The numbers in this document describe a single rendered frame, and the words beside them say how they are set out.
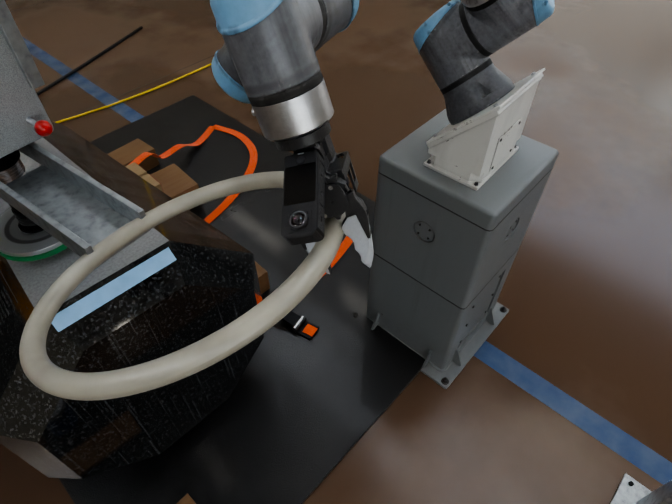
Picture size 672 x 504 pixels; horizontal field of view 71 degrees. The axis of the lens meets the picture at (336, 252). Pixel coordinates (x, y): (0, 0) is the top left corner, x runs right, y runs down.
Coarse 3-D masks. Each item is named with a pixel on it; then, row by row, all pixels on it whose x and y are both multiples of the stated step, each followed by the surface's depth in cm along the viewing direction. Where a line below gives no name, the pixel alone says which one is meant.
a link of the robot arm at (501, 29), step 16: (464, 0) 113; (480, 0) 109; (496, 0) 108; (512, 0) 108; (528, 0) 108; (544, 0) 107; (480, 16) 113; (496, 16) 111; (512, 16) 111; (528, 16) 110; (544, 16) 111; (480, 32) 116; (496, 32) 115; (512, 32) 115; (496, 48) 120
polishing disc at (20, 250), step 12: (0, 216) 120; (12, 216) 120; (0, 228) 117; (12, 228) 117; (0, 240) 115; (12, 240) 115; (24, 240) 115; (36, 240) 115; (48, 240) 115; (12, 252) 112; (24, 252) 112; (36, 252) 113
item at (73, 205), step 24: (48, 168) 102; (72, 168) 95; (0, 192) 93; (24, 192) 97; (48, 192) 97; (72, 192) 97; (96, 192) 93; (48, 216) 85; (72, 216) 92; (96, 216) 91; (120, 216) 91; (144, 216) 87; (72, 240) 81; (96, 240) 87
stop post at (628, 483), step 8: (624, 480) 160; (632, 480) 160; (624, 488) 158; (632, 488) 158; (640, 488) 158; (664, 488) 140; (616, 496) 156; (624, 496) 156; (632, 496) 156; (640, 496) 156; (648, 496) 149; (656, 496) 142; (664, 496) 137
